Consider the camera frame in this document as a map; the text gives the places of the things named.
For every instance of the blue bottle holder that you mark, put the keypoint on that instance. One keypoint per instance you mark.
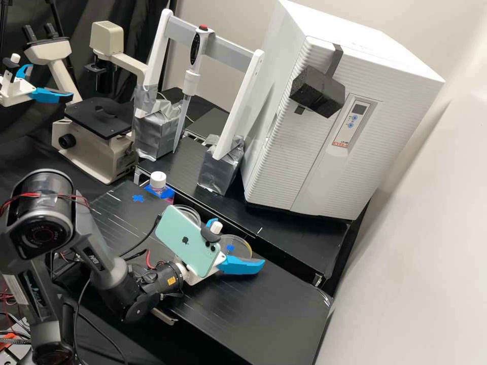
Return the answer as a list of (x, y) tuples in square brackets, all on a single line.
[(165, 194)]

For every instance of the black tray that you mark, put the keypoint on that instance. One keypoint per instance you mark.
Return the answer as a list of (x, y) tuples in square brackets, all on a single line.
[(209, 121)]

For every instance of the petri dish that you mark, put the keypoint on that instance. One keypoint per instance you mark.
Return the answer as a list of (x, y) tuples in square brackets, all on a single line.
[(190, 213)]

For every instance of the cream microscope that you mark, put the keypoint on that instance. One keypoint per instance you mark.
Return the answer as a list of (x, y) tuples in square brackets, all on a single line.
[(95, 148)]

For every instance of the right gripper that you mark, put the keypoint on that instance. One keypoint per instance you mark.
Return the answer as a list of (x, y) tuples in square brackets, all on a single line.
[(198, 280)]

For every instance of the white incubator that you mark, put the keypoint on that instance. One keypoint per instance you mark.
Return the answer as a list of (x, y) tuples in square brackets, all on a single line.
[(287, 61)]

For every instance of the right wrist camera phone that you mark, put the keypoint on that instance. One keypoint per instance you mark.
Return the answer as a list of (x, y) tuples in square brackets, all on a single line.
[(182, 237)]

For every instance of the pipette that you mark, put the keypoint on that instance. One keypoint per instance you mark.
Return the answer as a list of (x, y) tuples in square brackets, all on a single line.
[(198, 45)]

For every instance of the incubator door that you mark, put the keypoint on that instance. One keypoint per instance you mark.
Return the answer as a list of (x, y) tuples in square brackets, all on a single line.
[(331, 163)]

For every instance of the petri dish lid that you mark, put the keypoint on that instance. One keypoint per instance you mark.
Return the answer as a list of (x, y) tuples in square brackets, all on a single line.
[(237, 246)]

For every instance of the black platform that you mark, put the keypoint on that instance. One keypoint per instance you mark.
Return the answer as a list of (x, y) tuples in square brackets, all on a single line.
[(289, 235), (243, 311)]

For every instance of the white pipette stand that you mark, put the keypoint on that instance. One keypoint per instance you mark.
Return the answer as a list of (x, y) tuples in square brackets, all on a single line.
[(236, 110)]

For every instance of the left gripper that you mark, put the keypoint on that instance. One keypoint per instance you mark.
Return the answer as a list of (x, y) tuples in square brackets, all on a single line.
[(15, 93)]

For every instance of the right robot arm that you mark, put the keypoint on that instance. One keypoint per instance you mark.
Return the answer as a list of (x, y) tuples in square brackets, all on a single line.
[(102, 262)]

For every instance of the small bottle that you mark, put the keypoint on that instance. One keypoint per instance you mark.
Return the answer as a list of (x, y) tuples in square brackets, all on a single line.
[(158, 180)]

